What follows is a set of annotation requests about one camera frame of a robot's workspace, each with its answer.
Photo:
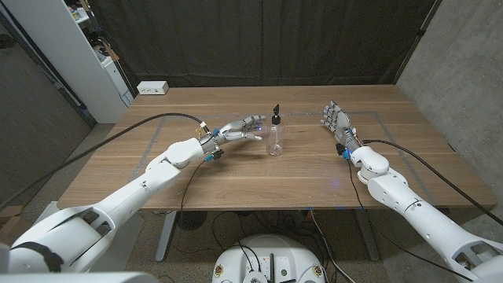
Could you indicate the black stand pole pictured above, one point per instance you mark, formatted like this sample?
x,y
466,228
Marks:
x,y
420,31

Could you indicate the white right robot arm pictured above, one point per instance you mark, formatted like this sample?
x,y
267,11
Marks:
x,y
412,208

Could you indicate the brown cardboard box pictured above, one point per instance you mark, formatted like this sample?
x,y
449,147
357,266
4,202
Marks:
x,y
13,224

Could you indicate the dark curtain backdrop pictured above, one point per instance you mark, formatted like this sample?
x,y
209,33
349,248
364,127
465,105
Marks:
x,y
255,39

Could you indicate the black round floor fan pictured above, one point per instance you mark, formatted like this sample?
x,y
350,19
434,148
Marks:
x,y
191,220

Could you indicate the white power strip box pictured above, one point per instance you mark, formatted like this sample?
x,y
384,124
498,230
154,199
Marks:
x,y
152,87

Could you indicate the grey table leg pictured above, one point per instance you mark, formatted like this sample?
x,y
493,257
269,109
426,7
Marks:
x,y
165,239
367,236

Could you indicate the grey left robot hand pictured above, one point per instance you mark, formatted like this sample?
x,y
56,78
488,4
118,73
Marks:
x,y
232,131

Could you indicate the white shelf cabinet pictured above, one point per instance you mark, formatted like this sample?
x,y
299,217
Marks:
x,y
70,59

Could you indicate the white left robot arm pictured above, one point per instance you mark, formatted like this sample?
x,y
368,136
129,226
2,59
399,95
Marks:
x,y
157,177

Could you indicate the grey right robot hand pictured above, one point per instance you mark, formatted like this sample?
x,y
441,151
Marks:
x,y
342,123

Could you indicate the clear dispenser bottle black pump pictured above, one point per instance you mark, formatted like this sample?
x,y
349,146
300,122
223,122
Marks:
x,y
274,143

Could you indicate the white blue wheeled floor device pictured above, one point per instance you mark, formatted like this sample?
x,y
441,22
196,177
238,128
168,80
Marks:
x,y
49,210

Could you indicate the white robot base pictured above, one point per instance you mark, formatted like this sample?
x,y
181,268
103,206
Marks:
x,y
271,245

